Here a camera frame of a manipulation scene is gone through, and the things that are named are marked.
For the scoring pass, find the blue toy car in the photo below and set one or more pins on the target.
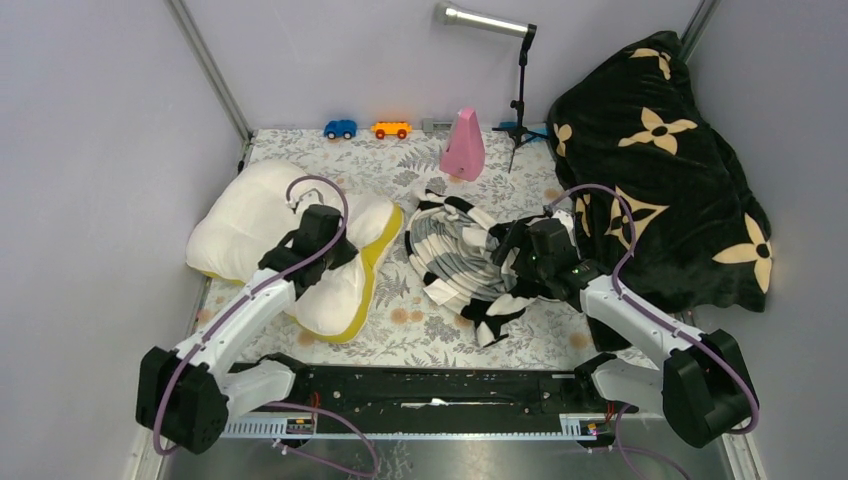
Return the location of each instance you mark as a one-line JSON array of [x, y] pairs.
[[342, 128]]

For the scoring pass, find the silver flashlight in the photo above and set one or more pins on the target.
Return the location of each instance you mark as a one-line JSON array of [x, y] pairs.
[[448, 13]]

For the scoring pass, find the orange toy car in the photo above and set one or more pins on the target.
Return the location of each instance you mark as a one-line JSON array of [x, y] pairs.
[[382, 130]]

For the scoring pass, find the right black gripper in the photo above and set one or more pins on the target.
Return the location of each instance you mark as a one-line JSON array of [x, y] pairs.
[[520, 266]]

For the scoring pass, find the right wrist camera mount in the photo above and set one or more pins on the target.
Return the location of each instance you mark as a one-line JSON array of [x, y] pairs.
[[565, 218]]

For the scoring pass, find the floral patterned table cloth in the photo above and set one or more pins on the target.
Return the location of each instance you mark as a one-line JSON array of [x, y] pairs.
[[404, 326]]

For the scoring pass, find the pink metronome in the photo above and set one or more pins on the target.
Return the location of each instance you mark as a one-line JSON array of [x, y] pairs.
[[464, 153]]

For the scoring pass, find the black white striped pillow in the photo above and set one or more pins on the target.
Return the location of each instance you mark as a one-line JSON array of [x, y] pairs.
[[449, 243]]

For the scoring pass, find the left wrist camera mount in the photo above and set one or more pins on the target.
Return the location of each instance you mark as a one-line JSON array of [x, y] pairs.
[[301, 203]]

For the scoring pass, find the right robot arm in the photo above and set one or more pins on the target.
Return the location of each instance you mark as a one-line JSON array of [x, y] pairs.
[[699, 382]]

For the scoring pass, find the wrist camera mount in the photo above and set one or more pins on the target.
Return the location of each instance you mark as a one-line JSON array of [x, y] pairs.
[[565, 218], [301, 203]]

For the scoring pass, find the white yellow pillow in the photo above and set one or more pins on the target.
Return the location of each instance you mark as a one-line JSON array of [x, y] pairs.
[[252, 215]]

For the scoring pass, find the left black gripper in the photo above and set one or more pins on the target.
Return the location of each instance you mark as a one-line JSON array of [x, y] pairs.
[[345, 254]]

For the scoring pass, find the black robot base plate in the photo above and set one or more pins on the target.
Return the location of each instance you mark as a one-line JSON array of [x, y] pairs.
[[421, 402]]

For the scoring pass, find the black floral patterned blanket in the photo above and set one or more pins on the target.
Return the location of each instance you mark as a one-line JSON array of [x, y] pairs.
[[658, 192]]

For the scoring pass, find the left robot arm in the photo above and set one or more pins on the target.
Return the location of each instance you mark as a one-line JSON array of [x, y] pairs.
[[187, 394]]

